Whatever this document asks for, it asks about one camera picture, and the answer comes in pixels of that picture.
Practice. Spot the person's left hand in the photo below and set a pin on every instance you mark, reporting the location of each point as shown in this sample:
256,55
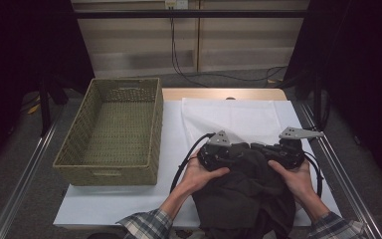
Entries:
195,179

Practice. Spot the white mesh laundry bag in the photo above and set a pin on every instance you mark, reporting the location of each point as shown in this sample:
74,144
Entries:
238,116

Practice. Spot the yellow floor tape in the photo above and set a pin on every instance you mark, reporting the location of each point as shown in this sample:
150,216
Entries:
34,108

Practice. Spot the green woven basket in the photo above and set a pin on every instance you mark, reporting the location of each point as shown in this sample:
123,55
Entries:
119,132

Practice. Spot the black horizontal bar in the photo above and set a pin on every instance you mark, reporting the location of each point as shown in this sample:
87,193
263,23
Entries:
212,14

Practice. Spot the black stand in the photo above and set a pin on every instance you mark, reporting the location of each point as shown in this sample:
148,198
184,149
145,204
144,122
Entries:
318,103
44,109

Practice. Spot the person's right hand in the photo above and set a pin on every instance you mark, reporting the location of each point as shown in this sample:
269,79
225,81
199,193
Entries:
298,182

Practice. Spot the black curtain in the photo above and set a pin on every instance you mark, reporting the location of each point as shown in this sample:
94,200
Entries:
361,83
20,66

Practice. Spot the dark grey cloth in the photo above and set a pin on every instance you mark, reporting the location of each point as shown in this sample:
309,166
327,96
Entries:
245,199

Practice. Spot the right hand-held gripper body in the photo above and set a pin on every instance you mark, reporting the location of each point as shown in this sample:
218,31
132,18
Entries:
288,154

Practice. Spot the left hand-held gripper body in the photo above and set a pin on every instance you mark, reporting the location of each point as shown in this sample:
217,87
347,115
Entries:
217,156

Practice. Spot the white wall socket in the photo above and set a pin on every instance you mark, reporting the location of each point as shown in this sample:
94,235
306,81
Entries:
176,3

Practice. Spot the dark table grommet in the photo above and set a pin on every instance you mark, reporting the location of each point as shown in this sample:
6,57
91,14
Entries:
230,98

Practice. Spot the aluminium floor rail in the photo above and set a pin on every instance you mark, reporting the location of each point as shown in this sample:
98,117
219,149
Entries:
348,186
23,179

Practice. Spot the white table cover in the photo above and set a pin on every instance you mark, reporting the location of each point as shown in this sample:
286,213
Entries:
129,205

